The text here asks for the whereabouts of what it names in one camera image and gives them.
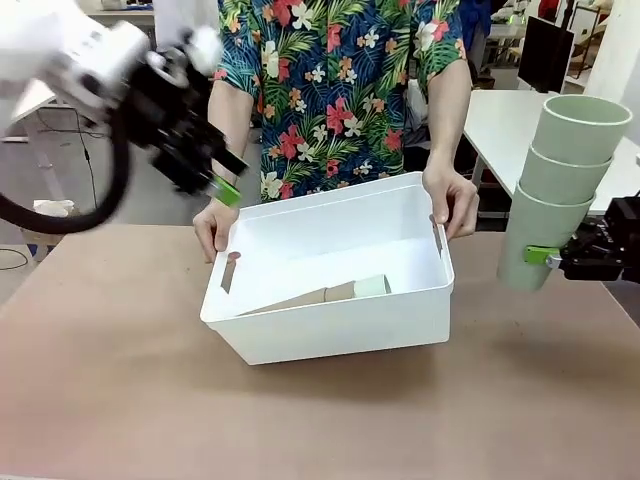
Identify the black computer monitor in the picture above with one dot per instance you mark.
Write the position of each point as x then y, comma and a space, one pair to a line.
545, 52

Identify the person's right hand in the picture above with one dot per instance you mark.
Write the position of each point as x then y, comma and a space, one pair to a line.
215, 230

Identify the white side table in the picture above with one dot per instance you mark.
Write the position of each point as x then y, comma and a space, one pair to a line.
30, 105

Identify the person's left hand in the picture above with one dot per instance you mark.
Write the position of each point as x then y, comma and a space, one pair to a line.
455, 200

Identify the person in floral shirt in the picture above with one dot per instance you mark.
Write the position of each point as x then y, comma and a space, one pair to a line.
340, 90

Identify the person's left forearm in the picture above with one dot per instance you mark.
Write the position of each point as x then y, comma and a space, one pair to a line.
447, 115

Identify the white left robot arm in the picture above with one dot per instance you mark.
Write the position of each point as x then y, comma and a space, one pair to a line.
75, 55

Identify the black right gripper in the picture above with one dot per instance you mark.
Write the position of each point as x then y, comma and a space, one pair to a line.
622, 242

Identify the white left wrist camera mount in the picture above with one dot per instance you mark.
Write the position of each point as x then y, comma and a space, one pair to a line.
207, 50

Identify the light green plastic cup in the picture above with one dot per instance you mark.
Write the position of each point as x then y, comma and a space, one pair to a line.
575, 135
537, 225
372, 286
560, 182

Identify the person's right forearm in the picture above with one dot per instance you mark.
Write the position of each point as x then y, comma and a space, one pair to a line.
225, 112

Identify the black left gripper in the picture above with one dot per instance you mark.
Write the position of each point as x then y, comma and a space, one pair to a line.
160, 110

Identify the white plastic basket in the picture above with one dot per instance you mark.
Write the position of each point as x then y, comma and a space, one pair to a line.
350, 330

